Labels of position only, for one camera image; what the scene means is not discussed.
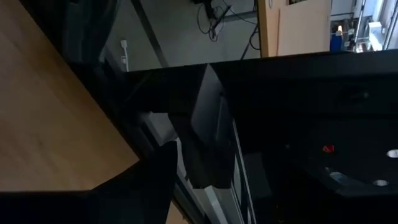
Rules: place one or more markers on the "grey desk leg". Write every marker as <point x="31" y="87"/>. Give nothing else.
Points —
<point x="242" y="15"/>

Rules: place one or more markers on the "black pegboard tool cart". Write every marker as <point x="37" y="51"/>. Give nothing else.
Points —
<point x="311" y="102"/>

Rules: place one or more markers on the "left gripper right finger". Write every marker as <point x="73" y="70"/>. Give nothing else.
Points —
<point x="326" y="211"/>

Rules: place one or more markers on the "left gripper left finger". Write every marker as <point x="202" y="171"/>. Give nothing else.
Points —
<point x="124" y="205"/>

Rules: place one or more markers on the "silver black spirit level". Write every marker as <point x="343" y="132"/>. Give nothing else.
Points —
<point x="211" y="124"/>

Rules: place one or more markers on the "light wooden desk top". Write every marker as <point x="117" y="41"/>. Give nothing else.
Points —
<point x="295" y="28"/>

